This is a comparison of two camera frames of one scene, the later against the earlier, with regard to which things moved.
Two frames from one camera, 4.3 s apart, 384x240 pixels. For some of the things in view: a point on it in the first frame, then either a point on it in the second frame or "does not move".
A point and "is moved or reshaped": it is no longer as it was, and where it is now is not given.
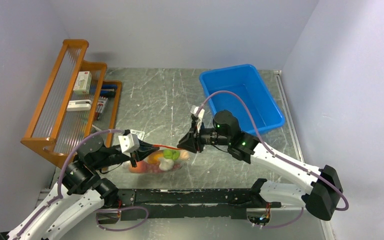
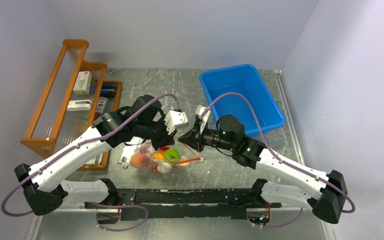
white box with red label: (83, 82) does not move
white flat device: (79, 105) does not move
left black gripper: (145, 149) to (166, 140)
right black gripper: (191, 143) does not move
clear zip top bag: (161, 162) is moved or reshaped
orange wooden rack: (74, 101) does not move
